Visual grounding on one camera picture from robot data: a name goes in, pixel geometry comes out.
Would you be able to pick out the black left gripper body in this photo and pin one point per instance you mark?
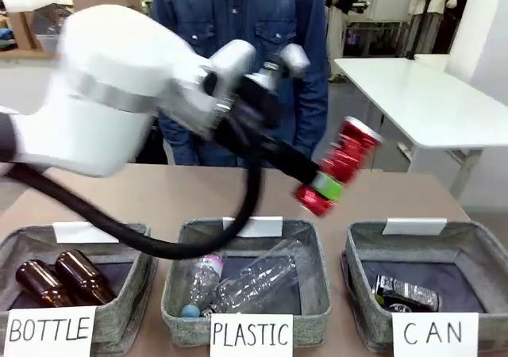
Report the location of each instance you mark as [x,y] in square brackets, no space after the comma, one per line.
[258,135]

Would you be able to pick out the crushed red can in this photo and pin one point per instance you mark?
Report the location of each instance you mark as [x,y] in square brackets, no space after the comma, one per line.
[353,144]

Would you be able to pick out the large clear plastic bottle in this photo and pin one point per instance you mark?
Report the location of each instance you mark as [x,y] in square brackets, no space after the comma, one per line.
[262,277]

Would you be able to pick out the crushed black silver can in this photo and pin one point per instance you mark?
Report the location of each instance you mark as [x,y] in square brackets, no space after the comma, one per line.
[409,293]

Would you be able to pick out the small blue-capped water bottle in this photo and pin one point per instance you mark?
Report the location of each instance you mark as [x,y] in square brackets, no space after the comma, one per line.
[202,279]

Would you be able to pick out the brown glass bottle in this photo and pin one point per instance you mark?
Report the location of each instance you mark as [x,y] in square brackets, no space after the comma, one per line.
[39,285]
[85,275]

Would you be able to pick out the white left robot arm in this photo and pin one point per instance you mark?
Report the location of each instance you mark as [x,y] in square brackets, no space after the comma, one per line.
[107,95]

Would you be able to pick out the grey basket labelled can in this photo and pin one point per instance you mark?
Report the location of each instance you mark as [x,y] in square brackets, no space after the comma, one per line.
[357,254]

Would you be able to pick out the grey basket labelled plastic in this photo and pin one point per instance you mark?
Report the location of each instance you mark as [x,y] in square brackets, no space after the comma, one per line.
[313,269]

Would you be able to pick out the grey basket labelled bottle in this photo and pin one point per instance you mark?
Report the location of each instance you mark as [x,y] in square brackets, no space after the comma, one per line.
[131,254]

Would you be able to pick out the paper sign reading can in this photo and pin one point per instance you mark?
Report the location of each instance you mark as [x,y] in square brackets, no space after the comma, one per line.
[434,333]

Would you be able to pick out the blank white card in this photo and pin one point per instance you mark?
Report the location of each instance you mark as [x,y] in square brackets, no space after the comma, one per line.
[270,225]
[414,227]
[67,232]

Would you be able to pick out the white table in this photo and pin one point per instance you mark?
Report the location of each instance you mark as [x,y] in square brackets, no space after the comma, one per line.
[416,95]

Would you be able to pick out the person in denim shirt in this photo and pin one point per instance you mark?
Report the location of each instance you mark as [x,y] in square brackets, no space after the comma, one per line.
[222,8]

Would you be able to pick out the person in dark clothes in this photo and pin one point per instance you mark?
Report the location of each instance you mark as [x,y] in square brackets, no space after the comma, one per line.
[341,0]

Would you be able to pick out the paper sign reading plastic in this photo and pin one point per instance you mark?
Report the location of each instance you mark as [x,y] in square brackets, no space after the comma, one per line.
[251,335]

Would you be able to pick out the white box machine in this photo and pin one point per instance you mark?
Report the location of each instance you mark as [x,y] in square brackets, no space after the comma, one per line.
[391,2]

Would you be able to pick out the black pole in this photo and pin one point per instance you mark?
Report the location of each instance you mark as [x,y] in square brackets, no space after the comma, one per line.
[420,20]

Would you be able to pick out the open cardboard box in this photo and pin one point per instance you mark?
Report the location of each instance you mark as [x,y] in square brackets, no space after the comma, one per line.
[119,2]

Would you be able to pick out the person in white coat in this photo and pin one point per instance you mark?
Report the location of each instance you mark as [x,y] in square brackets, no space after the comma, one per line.
[436,8]

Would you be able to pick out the clear plastic bin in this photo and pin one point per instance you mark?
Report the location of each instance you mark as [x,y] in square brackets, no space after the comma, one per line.
[47,35]

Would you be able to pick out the small cardboard box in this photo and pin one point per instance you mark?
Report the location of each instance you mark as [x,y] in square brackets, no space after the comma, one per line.
[20,29]

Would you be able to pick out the paper sign reading bottle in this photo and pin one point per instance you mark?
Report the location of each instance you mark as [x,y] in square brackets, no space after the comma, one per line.
[49,331]

